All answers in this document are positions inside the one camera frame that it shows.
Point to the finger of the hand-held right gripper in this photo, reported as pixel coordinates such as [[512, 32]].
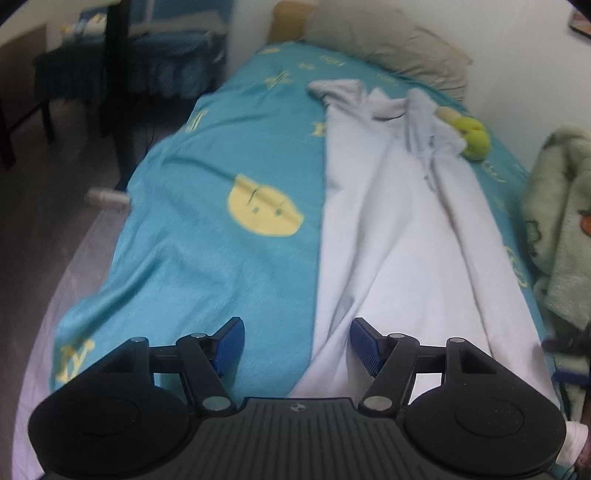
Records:
[[565, 355]]

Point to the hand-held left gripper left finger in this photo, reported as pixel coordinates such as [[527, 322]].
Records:
[[230, 346]]

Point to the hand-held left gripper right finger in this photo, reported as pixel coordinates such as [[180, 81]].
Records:
[[365, 346]]

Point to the light grey t-shirt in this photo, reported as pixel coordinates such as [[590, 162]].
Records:
[[401, 221]]

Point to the green fleece blanket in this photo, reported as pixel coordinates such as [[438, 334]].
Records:
[[563, 221]]

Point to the white power strip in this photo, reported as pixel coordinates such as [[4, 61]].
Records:
[[108, 197]]

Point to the teal patterned bed sheet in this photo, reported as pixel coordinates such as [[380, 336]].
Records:
[[207, 138]]

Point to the green yellow plush toy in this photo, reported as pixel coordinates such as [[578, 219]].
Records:
[[473, 138]]

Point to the white desk with black legs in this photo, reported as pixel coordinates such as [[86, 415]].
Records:
[[121, 92]]

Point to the blue covered chair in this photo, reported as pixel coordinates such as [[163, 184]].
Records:
[[175, 60]]

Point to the grey pillow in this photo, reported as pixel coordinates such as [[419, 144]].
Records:
[[392, 41]]

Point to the yellow headboard cushion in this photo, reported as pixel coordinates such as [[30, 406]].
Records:
[[288, 18]]

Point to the leaf wall picture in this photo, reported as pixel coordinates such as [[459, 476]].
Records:
[[581, 21]]

